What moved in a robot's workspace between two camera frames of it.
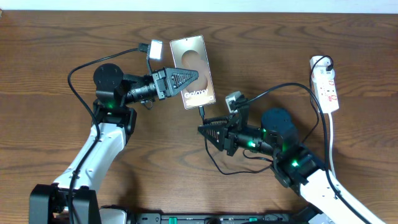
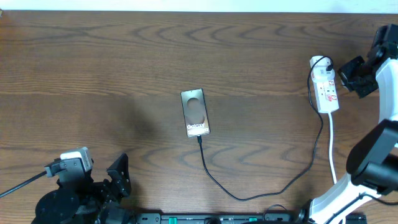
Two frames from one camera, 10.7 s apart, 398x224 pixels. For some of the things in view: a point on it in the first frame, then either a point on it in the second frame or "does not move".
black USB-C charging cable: [329, 68] -> [232, 196]
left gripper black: [166, 77] -> [123, 182]
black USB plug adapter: [329, 67] does not move
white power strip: [324, 84] does not move
